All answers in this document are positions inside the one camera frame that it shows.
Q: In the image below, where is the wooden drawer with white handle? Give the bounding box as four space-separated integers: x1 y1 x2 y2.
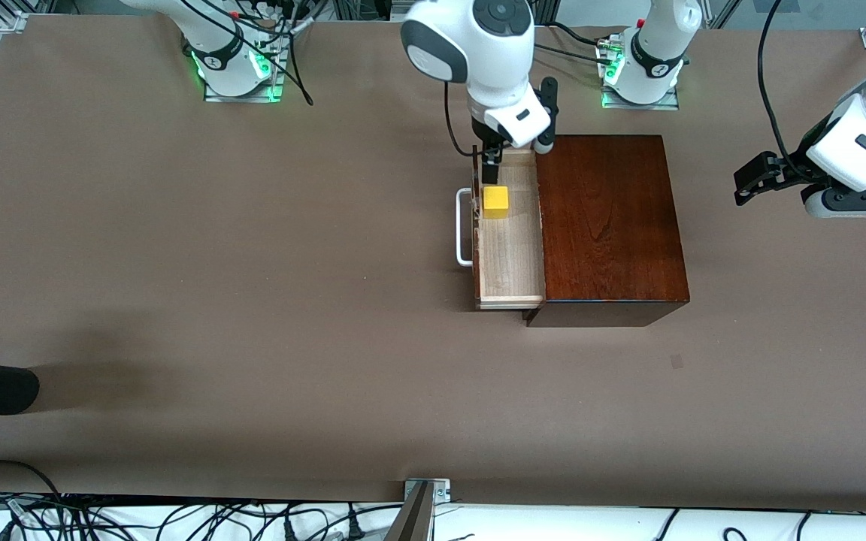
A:
456 147 547 311

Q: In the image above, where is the dark wooden drawer cabinet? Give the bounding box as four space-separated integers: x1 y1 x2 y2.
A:
521 134 691 328

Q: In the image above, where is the brown paper table cover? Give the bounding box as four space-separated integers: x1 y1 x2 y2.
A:
0 14 866 513

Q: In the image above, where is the dark metal beam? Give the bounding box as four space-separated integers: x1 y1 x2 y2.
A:
384 482 434 541

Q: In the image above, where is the white lower shelf board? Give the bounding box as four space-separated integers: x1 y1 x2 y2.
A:
0 492 866 541

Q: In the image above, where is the right arm black wrist cable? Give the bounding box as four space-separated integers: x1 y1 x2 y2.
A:
444 79 479 157

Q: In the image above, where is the arm black wrist cable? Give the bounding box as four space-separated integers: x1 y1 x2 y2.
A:
444 79 479 157
757 0 811 180

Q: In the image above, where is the left arm black wrist cable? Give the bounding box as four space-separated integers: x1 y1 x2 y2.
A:
757 0 811 180

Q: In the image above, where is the long black table cable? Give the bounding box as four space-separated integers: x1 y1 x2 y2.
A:
534 41 614 65

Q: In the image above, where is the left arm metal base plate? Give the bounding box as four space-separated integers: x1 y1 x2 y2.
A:
602 38 680 111

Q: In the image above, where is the short black table cable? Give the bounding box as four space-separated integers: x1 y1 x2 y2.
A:
546 21 603 47

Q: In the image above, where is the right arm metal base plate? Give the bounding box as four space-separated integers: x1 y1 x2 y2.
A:
204 21 285 103

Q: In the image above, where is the small metal corner bracket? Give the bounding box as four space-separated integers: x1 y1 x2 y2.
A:
404 479 451 503

